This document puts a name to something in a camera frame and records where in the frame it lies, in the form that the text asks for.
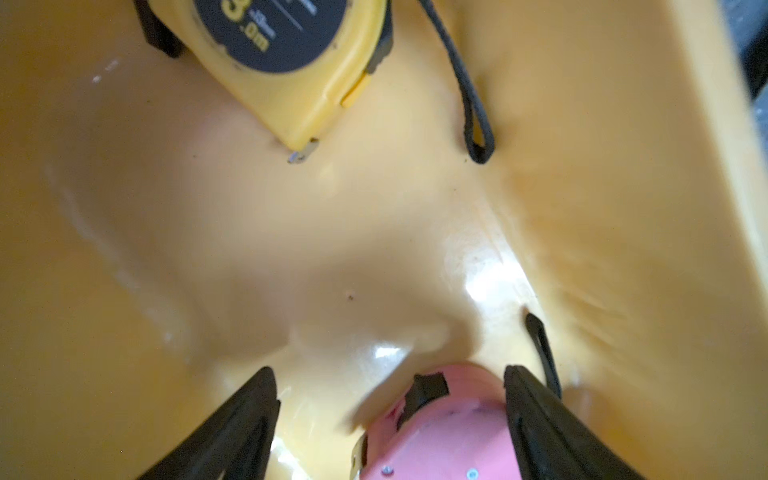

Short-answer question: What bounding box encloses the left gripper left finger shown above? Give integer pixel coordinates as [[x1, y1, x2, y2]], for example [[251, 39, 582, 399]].
[[140, 367, 281, 480]]

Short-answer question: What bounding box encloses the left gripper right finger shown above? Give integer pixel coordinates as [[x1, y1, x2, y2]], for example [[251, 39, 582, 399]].
[[504, 366, 642, 479]]

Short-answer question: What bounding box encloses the pink object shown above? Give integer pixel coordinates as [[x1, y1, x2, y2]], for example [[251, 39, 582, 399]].
[[350, 363, 522, 479]]

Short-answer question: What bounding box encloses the yellow plastic storage bin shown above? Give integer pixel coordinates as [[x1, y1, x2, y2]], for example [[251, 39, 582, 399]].
[[1, 1, 767, 479]]

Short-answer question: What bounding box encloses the yellow tape measure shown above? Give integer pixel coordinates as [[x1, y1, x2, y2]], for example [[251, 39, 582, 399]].
[[133, 0, 497, 166]]

